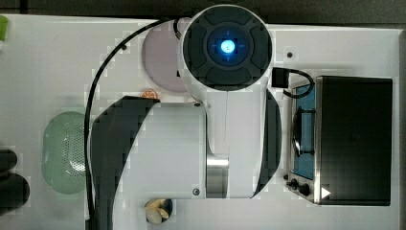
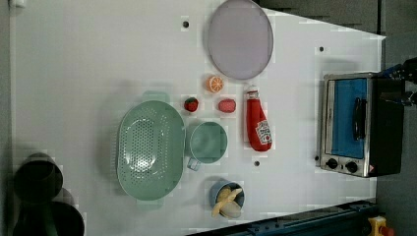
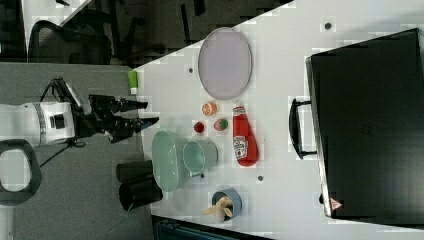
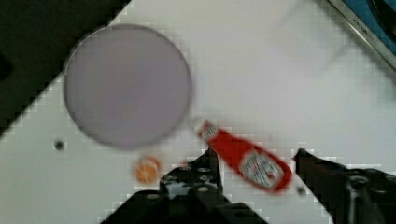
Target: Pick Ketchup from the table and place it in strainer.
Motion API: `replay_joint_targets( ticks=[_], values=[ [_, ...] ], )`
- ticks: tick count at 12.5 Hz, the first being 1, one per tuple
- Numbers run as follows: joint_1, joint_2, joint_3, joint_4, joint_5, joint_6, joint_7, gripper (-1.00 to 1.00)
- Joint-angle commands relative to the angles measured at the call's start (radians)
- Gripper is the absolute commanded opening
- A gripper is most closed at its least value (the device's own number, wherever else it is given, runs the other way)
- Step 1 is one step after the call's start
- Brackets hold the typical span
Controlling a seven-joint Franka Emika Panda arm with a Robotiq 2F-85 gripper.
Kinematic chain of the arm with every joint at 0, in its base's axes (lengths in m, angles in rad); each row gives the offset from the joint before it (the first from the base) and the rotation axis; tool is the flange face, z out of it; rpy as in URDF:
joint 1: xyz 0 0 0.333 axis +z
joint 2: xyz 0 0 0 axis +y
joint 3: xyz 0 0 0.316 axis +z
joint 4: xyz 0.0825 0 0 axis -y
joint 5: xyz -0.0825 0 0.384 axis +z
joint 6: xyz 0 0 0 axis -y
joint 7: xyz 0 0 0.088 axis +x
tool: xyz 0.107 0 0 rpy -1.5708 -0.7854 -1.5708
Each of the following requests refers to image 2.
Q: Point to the orange slice toy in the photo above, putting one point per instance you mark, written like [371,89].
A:
[214,84]

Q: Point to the green plastic cup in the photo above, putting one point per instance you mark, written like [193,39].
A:
[206,143]

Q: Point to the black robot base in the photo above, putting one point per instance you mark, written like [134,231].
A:
[37,183]

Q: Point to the red strawberry toy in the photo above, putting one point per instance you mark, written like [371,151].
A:
[191,104]

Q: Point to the blue cup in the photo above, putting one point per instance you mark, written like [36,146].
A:
[220,185]

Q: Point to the silver black toaster oven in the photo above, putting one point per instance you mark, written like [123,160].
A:
[362,125]

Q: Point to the green oval strainer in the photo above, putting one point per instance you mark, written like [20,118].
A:
[150,150]

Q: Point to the pink plush toy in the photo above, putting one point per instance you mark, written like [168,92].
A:
[227,105]

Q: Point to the red plush ketchup bottle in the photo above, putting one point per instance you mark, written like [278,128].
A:
[258,130]

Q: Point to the lavender round plate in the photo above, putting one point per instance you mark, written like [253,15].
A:
[240,39]

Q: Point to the yellow red emergency button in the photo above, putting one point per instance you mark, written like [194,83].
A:
[379,227]

